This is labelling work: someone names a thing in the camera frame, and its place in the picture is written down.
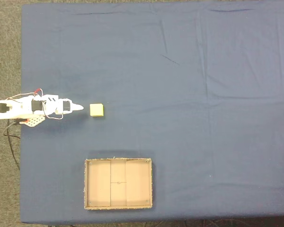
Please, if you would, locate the yellow block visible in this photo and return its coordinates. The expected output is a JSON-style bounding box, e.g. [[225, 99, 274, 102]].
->
[[89, 103, 105, 117]]

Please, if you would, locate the shallow cardboard box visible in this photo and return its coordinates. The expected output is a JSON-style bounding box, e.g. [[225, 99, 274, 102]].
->
[[84, 157, 153, 210]]

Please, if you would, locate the blue tablecloth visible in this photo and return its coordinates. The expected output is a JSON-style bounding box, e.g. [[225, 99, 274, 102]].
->
[[19, 0, 284, 225]]

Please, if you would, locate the black power cable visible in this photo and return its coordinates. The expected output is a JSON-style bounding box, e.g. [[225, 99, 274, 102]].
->
[[3, 119, 21, 171]]

